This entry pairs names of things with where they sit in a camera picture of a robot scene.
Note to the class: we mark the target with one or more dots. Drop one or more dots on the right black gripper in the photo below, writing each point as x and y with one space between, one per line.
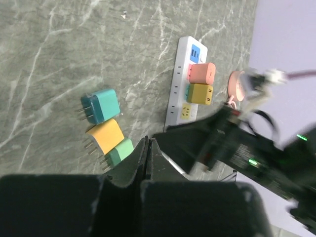
223 137

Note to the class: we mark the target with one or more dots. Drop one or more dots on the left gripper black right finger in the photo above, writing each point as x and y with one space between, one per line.
177 207

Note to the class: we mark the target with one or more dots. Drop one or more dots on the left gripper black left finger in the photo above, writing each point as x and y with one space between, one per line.
104 205

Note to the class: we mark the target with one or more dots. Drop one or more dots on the yellow adapter plug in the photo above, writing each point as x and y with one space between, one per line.
200 93
104 137

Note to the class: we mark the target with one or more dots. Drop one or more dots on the green adapter plug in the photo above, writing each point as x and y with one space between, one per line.
117 154

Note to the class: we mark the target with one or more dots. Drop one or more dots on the pink adapter plug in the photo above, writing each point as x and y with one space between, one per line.
202 73

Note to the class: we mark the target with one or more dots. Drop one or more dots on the round pink power socket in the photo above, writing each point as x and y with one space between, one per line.
235 88

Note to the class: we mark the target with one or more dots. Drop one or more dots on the white multicolour power strip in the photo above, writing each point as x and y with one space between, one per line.
189 51

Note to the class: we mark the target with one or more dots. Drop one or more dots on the teal adapter plug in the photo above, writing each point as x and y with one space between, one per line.
100 106

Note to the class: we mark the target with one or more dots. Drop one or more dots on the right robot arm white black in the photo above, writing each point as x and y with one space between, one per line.
290 173

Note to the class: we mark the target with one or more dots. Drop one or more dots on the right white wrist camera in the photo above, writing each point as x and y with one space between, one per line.
257 88

